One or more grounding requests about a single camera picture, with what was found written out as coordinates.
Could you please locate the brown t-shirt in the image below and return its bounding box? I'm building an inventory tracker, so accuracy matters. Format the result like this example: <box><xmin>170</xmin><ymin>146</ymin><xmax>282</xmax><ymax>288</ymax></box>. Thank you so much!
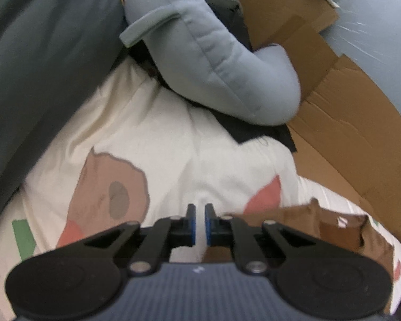
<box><xmin>203</xmin><ymin>197</ymin><xmax>396</xmax><ymax>281</ymax></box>

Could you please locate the flattened cardboard box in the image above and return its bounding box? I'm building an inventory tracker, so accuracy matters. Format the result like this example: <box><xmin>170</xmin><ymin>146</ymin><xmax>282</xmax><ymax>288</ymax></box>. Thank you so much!
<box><xmin>240</xmin><ymin>0</ymin><xmax>401</xmax><ymax>241</ymax></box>

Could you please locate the dark grey pillow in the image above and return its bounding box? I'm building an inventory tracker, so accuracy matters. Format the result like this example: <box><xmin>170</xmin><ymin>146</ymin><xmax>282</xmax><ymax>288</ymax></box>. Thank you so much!
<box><xmin>0</xmin><ymin>0</ymin><xmax>124</xmax><ymax>215</ymax></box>

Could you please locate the cream bear print bedsheet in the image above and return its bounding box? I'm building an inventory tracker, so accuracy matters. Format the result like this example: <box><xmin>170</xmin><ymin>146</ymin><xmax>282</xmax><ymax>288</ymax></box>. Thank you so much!
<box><xmin>0</xmin><ymin>59</ymin><xmax>401</xmax><ymax>320</ymax></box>

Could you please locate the grey neck pillow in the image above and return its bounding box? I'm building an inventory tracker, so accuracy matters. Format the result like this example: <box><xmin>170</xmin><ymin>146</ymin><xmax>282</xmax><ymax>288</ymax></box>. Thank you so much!
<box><xmin>120</xmin><ymin>0</ymin><xmax>300</xmax><ymax>125</ymax></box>

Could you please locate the grey plastic-wrapped mattress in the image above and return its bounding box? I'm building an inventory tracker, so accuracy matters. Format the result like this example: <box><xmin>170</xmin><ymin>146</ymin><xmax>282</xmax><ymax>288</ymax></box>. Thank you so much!
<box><xmin>322</xmin><ymin>0</ymin><xmax>401</xmax><ymax>114</ymax></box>

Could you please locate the black cloth under pillow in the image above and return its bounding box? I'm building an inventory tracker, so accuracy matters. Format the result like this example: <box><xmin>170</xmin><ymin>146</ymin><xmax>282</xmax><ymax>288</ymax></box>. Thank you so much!
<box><xmin>121</xmin><ymin>0</ymin><xmax>300</xmax><ymax>143</ymax></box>

